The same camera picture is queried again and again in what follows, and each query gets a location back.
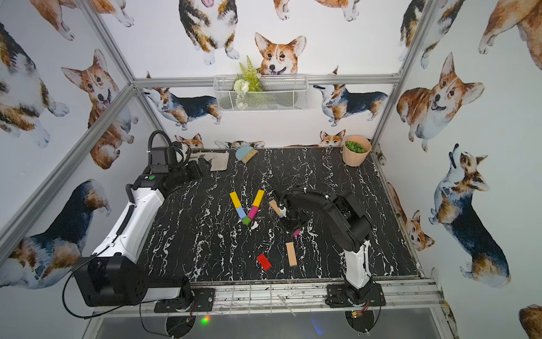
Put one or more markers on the green fern plant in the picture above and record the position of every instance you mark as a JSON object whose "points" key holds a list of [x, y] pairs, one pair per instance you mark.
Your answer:
{"points": [[246, 86]]}

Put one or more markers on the pink pot with greens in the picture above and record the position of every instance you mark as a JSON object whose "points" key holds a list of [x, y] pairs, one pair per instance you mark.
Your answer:
{"points": [[355, 150]]}

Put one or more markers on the long natural wood block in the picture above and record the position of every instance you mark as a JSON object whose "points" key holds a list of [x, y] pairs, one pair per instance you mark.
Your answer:
{"points": [[273, 204]]}

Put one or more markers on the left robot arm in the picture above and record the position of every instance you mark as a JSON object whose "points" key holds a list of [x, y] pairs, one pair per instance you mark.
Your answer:
{"points": [[111, 277]]}

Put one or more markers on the small light blue block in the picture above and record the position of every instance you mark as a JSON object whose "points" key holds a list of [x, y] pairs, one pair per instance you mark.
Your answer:
{"points": [[241, 213]]}

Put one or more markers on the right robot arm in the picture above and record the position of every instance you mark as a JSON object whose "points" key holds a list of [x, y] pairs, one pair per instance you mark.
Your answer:
{"points": [[346, 219]]}

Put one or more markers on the short yellow block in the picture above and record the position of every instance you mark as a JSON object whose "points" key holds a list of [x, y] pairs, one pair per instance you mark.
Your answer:
{"points": [[235, 200]]}

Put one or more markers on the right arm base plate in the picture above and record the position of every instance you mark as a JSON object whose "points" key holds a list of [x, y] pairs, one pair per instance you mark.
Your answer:
{"points": [[345, 295]]}

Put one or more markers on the small green block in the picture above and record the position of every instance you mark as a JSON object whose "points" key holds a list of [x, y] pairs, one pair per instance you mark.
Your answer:
{"points": [[247, 220]]}

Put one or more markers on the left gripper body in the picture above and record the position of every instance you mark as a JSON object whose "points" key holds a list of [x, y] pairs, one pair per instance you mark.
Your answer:
{"points": [[199, 167]]}

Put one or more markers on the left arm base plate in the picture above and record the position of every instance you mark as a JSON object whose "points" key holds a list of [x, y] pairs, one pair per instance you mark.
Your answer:
{"points": [[197, 300]]}

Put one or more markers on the long yellow block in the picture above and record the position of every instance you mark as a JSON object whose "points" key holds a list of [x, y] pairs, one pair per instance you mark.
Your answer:
{"points": [[258, 198]]}

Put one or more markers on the magenta rectangular block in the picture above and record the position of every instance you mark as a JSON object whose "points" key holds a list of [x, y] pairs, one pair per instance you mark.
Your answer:
{"points": [[252, 213]]}

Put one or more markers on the white wire basket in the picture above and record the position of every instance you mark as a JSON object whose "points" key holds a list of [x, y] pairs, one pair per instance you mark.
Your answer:
{"points": [[280, 93]]}

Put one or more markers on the beige work glove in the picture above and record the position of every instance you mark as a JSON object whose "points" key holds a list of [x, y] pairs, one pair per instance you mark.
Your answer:
{"points": [[218, 161]]}

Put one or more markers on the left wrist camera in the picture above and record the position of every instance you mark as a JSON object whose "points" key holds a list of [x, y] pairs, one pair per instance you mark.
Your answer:
{"points": [[163, 159]]}

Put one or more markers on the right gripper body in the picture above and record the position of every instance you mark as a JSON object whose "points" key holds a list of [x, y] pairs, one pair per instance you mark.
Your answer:
{"points": [[293, 219]]}

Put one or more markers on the red block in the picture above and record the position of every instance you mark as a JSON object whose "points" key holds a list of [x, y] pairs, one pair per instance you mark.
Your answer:
{"points": [[264, 262]]}

